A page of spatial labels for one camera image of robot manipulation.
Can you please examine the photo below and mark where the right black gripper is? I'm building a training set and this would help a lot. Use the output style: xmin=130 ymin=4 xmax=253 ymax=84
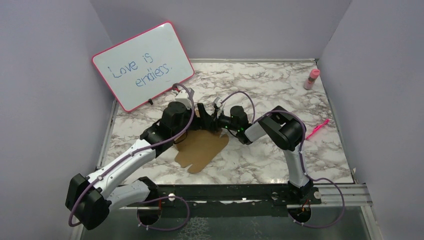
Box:
xmin=207 ymin=108 xmax=239 ymax=133

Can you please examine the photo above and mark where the brown cardboard box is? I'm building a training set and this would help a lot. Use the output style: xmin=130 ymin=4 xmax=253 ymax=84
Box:
xmin=174 ymin=130 xmax=230 ymax=174

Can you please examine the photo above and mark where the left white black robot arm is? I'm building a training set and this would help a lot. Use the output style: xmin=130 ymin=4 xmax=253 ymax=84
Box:
xmin=65 ymin=101 xmax=222 ymax=230

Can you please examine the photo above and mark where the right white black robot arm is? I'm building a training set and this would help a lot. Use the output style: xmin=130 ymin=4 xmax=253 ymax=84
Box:
xmin=212 ymin=104 xmax=313 ymax=204

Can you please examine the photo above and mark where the pink marker pen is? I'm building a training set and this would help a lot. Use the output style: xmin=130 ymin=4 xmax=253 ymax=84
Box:
xmin=305 ymin=119 xmax=330 ymax=140

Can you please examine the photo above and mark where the pink framed whiteboard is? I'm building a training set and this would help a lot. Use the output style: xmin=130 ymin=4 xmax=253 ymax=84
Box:
xmin=91 ymin=21 xmax=195 ymax=112

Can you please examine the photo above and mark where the pink glitter bottle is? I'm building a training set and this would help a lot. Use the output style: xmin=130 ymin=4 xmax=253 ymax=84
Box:
xmin=303 ymin=69 xmax=321 ymax=90

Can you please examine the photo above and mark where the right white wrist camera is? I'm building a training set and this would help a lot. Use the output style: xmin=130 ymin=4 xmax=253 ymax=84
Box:
xmin=213 ymin=97 xmax=225 ymax=118

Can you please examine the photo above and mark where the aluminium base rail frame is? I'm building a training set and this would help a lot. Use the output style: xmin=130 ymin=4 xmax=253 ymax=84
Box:
xmin=82 ymin=60 xmax=373 ymax=231

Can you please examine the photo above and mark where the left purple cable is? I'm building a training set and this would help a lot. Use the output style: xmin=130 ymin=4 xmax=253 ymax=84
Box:
xmin=68 ymin=83 xmax=196 ymax=232

